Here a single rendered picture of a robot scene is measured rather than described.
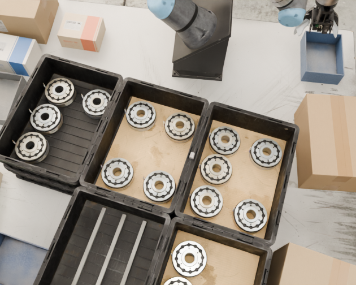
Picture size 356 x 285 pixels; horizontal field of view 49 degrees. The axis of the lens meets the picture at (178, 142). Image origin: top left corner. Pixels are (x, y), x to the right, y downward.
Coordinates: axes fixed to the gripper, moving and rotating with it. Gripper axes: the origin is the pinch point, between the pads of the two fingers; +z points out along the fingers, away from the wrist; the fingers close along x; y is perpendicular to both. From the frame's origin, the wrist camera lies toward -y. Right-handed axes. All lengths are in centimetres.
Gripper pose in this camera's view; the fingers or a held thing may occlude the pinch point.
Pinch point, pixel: (314, 33)
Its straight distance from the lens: 160.6
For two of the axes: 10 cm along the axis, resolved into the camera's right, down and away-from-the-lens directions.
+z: 1.1, 4.1, 9.1
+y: -1.5, 9.1, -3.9
